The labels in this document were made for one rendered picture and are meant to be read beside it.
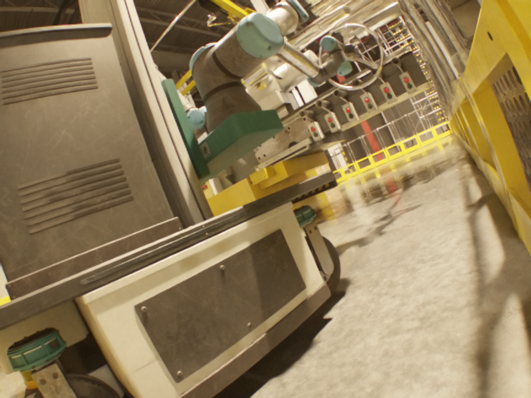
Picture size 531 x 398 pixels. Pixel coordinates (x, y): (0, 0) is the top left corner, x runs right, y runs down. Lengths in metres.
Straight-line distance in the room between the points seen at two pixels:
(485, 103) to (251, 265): 0.58
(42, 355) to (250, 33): 0.74
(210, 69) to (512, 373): 0.83
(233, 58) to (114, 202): 0.43
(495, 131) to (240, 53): 0.59
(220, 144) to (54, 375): 0.59
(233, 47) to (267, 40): 0.08
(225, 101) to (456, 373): 0.72
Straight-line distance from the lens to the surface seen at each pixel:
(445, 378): 0.45
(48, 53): 0.70
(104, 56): 0.71
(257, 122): 0.72
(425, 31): 1.29
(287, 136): 2.76
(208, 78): 0.79
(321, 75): 1.43
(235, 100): 0.74
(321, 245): 0.81
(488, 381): 0.42
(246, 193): 2.65
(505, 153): 0.70
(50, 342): 0.51
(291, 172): 2.58
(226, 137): 0.71
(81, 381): 0.55
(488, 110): 0.69
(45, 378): 0.53
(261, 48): 0.72
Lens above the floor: 0.31
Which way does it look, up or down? 1 degrees up
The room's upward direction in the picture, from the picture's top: 24 degrees counter-clockwise
